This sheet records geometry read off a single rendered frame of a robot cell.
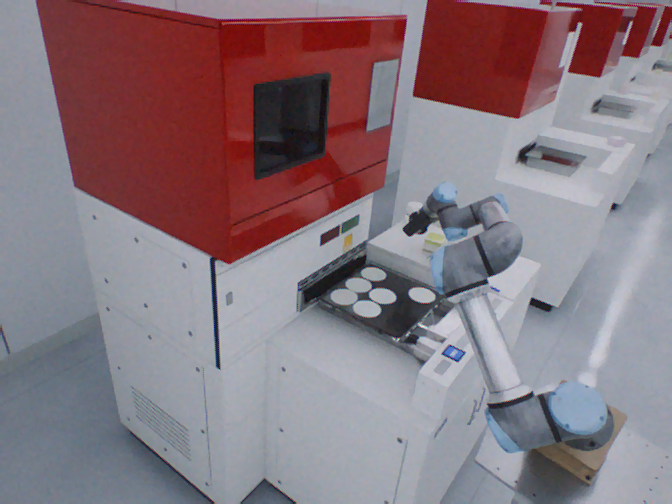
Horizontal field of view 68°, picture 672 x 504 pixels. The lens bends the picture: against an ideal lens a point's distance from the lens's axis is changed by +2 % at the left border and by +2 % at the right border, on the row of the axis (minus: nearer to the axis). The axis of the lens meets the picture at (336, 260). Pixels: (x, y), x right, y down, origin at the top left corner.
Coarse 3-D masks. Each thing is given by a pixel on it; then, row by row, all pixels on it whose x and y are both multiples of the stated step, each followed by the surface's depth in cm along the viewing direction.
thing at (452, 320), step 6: (450, 312) 181; (456, 312) 181; (444, 318) 177; (450, 318) 177; (456, 318) 178; (438, 324) 173; (444, 324) 174; (450, 324) 174; (456, 324) 174; (450, 330) 171; (426, 336) 167; (438, 342) 165; (414, 354) 162; (420, 354) 161; (426, 354) 159; (426, 360) 160
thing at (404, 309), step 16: (336, 288) 185; (384, 288) 187; (400, 288) 188; (336, 304) 176; (352, 304) 176; (384, 304) 178; (400, 304) 179; (416, 304) 180; (432, 304) 180; (368, 320) 169; (384, 320) 170; (400, 320) 171; (416, 320) 171; (400, 336) 163
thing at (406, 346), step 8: (320, 304) 185; (336, 312) 182; (352, 320) 179; (360, 328) 178; (368, 328) 175; (376, 336) 174; (384, 336) 172; (392, 344) 171; (400, 344) 169; (408, 344) 167; (408, 352) 168; (424, 360) 165
